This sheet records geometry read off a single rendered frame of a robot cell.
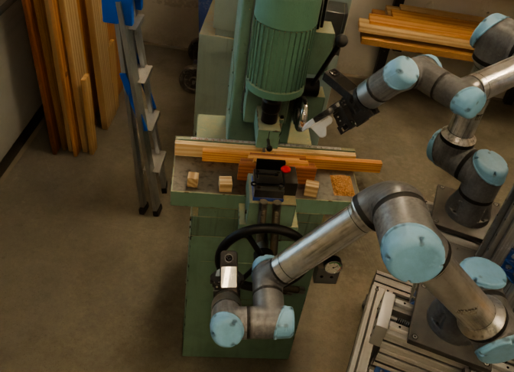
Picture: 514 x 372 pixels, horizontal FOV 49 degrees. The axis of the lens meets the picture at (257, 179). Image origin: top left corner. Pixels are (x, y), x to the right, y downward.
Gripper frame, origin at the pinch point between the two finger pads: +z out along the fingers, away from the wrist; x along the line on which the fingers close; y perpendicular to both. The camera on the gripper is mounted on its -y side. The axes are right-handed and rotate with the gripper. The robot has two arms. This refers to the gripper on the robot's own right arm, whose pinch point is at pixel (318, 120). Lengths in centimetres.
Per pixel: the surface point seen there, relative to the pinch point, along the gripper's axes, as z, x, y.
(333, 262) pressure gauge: 31, 4, 41
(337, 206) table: 18.2, 6.6, 24.9
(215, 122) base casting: 62, 10, -24
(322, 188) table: 20.7, 6.6, 17.8
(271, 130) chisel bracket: 16.1, -3.8, -5.3
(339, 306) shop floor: 94, 44, 70
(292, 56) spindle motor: -8.7, -5.1, -17.7
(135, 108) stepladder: 100, 3, -51
